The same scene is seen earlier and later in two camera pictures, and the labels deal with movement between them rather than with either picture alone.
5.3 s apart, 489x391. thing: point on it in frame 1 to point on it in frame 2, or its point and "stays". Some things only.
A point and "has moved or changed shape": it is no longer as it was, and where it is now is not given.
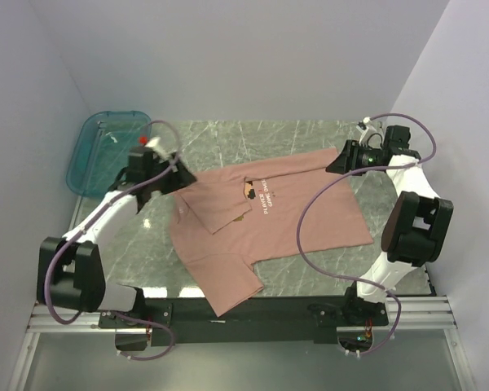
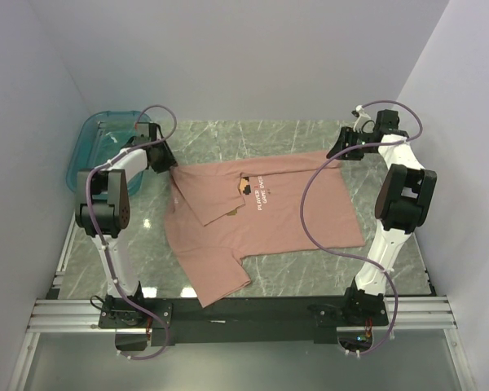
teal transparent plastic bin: x=101 y=151 stays
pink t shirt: x=226 y=223 has moved or changed shape
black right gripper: x=348 y=160 to x=346 y=135
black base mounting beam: x=257 y=321 stays
